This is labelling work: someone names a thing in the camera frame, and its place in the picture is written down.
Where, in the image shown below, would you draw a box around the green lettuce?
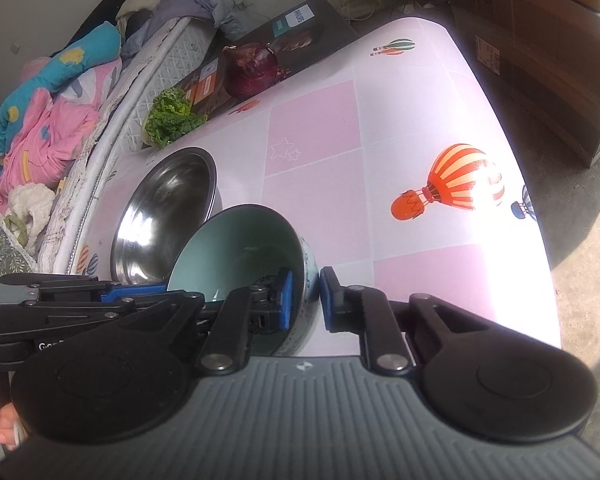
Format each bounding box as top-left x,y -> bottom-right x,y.
144,87 -> 209,149

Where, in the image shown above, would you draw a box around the colourful pink blue blanket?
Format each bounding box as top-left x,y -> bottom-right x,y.
0,22 -> 126,218

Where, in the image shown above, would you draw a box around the small steel bowl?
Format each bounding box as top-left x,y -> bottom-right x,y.
110,147 -> 219,286

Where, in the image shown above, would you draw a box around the red cabbage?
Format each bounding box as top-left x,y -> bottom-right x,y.
222,41 -> 282,101

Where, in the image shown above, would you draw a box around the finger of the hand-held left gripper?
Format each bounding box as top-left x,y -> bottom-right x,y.
0,272 -> 168,306
0,296 -> 141,347

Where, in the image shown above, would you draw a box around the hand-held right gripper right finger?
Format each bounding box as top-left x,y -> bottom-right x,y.
319,266 -> 492,376

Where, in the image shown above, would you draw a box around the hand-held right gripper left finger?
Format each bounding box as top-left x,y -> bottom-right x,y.
99,266 -> 295,375

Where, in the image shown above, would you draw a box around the cream cloth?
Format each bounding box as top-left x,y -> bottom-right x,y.
115,0 -> 167,22

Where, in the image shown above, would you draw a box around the person's left hand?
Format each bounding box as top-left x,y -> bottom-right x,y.
0,390 -> 22,453

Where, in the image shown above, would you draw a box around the large brown cardboard box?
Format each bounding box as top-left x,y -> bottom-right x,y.
442,0 -> 600,169

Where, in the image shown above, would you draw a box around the dark printed carton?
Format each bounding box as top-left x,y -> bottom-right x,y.
180,0 -> 362,117

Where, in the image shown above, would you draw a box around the pink balloon print tablecloth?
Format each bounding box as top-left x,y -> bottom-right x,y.
69,16 -> 563,358

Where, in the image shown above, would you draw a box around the white fuzzy cloth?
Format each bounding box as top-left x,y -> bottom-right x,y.
6,182 -> 57,257

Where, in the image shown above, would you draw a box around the green ceramic bowl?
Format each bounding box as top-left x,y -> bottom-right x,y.
166,203 -> 320,357

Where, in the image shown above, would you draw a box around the white cables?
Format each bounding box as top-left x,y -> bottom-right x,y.
339,0 -> 383,22

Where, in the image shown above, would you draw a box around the grey clothes pile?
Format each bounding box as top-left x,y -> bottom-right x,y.
120,0 -> 238,57

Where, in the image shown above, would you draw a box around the green floral pillow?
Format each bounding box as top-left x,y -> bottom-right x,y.
0,217 -> 37,277

